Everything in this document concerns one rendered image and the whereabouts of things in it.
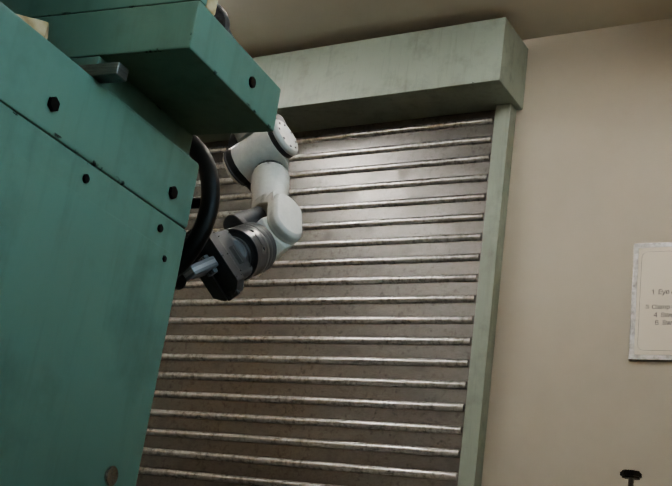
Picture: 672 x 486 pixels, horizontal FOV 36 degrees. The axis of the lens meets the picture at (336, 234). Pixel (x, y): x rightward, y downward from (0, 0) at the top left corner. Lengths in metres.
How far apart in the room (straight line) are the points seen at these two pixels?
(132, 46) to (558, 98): 3.46
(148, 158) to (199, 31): 0.17
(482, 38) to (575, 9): 0.40
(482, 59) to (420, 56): 0.30
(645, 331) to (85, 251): 3.10
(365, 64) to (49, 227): 3.67
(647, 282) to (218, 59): 3.05
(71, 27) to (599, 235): 3.19
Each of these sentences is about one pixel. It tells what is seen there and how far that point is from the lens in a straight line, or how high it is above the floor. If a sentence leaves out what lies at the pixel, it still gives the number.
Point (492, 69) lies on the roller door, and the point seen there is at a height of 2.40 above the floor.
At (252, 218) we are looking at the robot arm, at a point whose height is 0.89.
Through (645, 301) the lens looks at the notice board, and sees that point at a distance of 4.04.
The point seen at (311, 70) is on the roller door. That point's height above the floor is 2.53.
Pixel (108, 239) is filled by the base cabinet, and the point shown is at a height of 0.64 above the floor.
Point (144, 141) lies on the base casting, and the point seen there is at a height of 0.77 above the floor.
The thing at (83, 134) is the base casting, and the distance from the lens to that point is 1.12.
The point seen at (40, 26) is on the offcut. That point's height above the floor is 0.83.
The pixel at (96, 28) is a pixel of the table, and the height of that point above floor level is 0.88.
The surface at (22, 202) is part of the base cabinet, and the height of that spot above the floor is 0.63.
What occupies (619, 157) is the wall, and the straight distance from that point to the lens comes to 4.30.
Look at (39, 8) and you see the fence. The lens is 1.29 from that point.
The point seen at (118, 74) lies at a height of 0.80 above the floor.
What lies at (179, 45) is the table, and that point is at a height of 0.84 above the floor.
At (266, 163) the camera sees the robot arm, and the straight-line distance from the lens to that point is 1.92.
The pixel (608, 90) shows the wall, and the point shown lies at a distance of 4.45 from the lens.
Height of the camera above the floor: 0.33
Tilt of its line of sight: 18 degrees up
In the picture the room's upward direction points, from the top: 9 degrees clockwise
